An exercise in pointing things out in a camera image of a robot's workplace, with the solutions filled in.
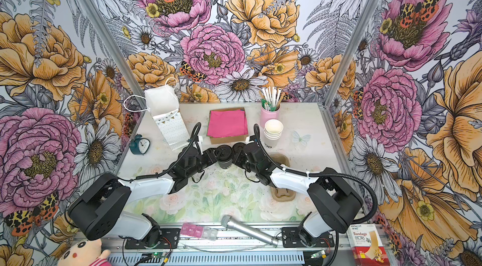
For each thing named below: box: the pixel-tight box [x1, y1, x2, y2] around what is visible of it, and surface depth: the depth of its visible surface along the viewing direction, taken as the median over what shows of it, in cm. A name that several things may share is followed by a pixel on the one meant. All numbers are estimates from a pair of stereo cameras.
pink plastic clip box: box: [179, 222, 219, 241], surface depth 76 cm
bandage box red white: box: [346, 223, 391, 266], surface depth 70 cm
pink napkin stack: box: [207, 109, 248, 139], surface depth 113 cm
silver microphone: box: [220, 215, 280, 248], surface depth 76 cm
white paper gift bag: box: [123, 77, 190, 150], surface depth 94 cm
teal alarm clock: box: [129, 133, 151, 155], surface depth 98 cm
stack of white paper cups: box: [263, 118, 284, 149], surface depth 94 cm
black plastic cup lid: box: [216, 144, 233, 162], surface depth 87 cm
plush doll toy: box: [48, 228, 112, 266], surface depth 68 cm
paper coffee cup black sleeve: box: [218, 158, 233, 170], surface depth 93 cm
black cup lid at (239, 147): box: [232, 142, 247, 154], surface depth 101 cm
